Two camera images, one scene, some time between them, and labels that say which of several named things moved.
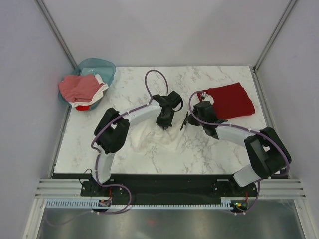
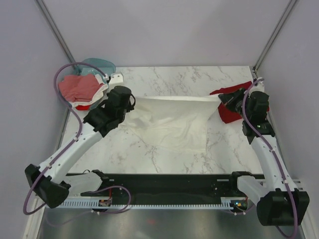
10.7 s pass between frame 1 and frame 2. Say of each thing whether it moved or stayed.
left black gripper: moved
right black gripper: moved
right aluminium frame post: stayed
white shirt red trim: stayed
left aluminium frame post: stayed
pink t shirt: stayed
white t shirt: moved
